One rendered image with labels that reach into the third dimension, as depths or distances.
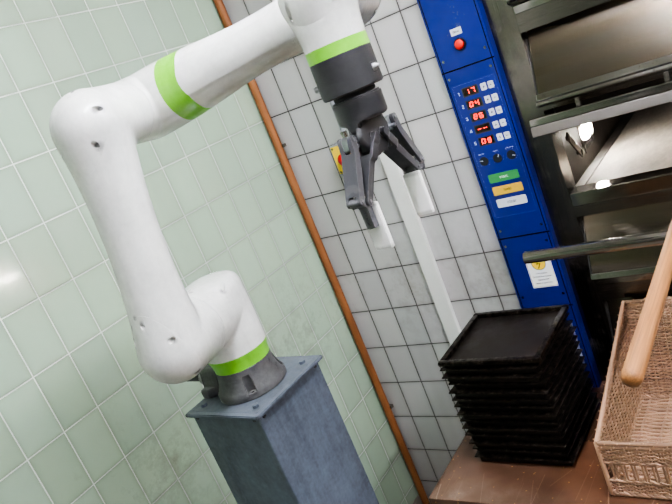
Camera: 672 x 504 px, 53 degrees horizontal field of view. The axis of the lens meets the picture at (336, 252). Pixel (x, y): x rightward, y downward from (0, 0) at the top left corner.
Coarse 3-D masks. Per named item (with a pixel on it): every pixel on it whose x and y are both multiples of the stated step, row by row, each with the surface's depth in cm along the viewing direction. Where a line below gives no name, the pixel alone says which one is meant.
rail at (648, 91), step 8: (648, 88) 151; (656, 88) 150; (664, 88) 149; (616, 96) 155; (624, 96) 154; (632, 96) 153; (640, 96) 152; (592, 104) 158; (600, 104) 157; (608, 104) 156; (616, 104) 156; (560, 112) 163; (568, 112) 162; (576, 112) 161; (584, 112) 160; (536, 120) 167; (544, 120) 166; (552, 120) 165
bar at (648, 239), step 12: (600, 240) 149; (612, 240) 147; (624, 240) 145; (636, 240) 143; (648, 240) 142; (660, 240) 141; (528, 252) 158; (540, 252) 156; (552, 252) 154; (564, 252) 153; (576, 252) 151; (588, 252) 150; (600, 252) 149
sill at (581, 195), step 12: (612, 180) 182; (624, 180) 178; (636, 180) 175; (648, 180) 173; (660, 180) 172; (576, 192) 184; (588, 192) 182; (600, 192) 181; (612, 192) 179; (624, 192) 178; (636, 192) 176; (648, 192) 174; (576, 204) 186
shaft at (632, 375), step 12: (660, 264) 120; (660, 276) 116; (660, 288) 112; (648, 300) 110; (660, 300) 110; (648, 312) 106; (660, 312) 107; (648, 324) 103; (636, 336) 101; (648, 336) 101; (636, 348) 98; (648, 348) 99; (636, 360) 96; (648, 360) 97; (624, 372) 94; (636, 372) 94; (636, 384) 94
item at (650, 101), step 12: (648, 96) 152; (660, 96) 150; (612, 108) 156; (624, 108) 155; (636, 108) 153; (564, 120) 163; (576, 120) 161; (588, 120) 160; (540, 132) 167; (552, 132) 166
